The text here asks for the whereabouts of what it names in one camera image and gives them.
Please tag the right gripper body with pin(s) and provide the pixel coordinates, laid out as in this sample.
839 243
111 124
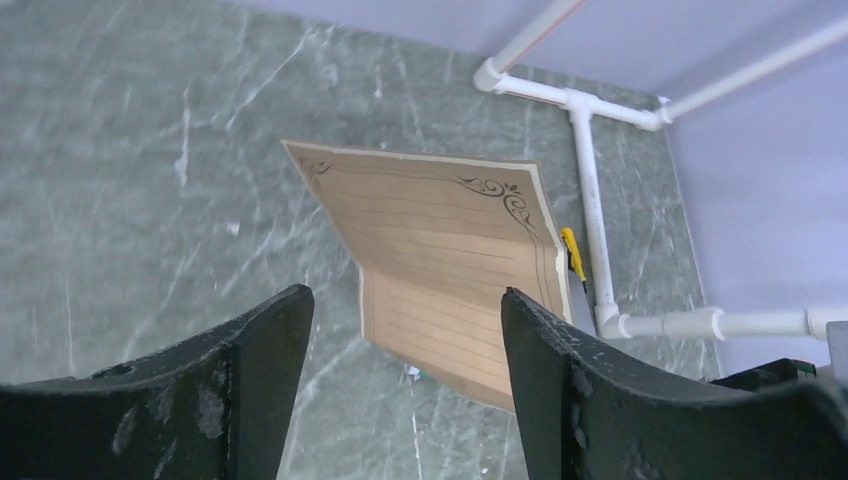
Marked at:
767 375

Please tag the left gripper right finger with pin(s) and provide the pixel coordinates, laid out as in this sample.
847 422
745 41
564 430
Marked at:
587 410

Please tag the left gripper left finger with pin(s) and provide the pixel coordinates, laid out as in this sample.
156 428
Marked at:
217 405

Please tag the tan lined letter paper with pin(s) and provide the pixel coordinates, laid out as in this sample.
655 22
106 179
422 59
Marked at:
437 241

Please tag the yellow black screwdriver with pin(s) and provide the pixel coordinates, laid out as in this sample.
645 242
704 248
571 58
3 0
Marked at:
574 258

